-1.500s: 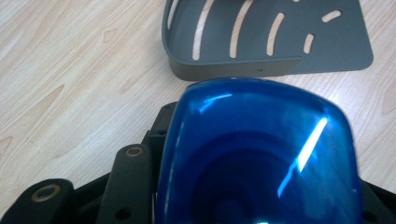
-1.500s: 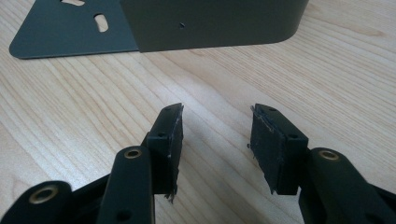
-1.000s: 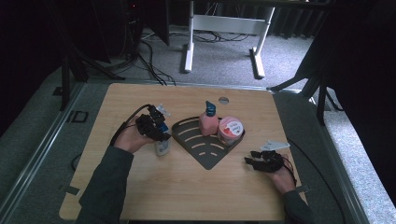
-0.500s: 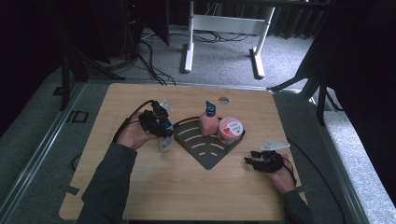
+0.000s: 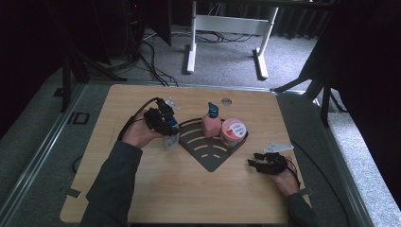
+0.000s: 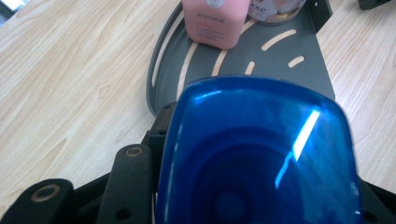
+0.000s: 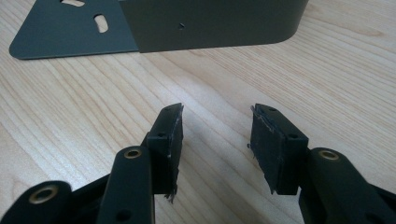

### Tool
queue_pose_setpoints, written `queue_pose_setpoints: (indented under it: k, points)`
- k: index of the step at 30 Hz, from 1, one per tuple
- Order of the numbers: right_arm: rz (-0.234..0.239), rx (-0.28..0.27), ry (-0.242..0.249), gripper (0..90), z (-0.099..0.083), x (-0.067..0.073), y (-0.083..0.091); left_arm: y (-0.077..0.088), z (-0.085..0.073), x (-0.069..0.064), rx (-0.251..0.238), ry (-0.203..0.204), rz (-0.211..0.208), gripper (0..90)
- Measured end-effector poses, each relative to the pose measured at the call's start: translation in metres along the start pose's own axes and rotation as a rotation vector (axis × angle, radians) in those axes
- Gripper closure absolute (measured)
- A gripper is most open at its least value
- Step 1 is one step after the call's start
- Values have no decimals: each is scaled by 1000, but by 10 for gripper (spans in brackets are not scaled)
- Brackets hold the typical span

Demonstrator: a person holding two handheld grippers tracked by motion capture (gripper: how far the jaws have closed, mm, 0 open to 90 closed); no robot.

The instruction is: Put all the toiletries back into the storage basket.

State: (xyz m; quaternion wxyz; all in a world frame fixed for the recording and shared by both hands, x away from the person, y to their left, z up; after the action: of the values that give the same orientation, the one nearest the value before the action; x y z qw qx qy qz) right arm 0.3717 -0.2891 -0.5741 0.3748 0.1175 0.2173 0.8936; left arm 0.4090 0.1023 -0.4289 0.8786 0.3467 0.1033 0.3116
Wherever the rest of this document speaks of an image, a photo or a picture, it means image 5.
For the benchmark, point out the grey tape piece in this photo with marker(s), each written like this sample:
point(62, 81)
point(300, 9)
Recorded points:
point(307, 191)
point(72, 192)

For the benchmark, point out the pink pump bottle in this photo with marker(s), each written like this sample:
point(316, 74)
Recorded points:
point(211, 124)

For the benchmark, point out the white bottle with blue cap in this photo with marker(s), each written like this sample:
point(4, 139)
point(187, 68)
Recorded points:
point(171, 142)

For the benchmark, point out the black metal corner rack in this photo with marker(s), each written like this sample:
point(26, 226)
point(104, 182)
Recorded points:
point(205, 151)

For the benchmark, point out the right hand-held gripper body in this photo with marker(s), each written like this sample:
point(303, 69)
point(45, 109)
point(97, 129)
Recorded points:
point(274, 164)

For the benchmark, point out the white desk frame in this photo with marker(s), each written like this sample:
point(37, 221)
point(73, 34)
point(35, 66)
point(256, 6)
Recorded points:
point(231, 25)

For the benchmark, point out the round tub with pink lid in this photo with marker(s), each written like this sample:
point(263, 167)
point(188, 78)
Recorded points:
point(233, 132)

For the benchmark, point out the person's left hand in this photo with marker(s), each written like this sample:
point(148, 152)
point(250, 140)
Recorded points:
point(138, 134)

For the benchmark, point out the metal floor rail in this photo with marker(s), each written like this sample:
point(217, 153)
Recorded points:
point(38, 148)
point(346, 176)

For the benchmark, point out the person's right hand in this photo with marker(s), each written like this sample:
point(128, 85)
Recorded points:
point(287, 184)

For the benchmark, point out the black tripod stand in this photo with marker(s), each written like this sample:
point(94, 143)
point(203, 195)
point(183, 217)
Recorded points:
point(66, 78)

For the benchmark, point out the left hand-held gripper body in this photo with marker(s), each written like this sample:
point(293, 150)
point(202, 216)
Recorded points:
point(157, 118)

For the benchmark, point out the black metal stand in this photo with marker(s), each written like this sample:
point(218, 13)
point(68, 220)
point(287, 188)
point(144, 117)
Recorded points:
point(324, 101)

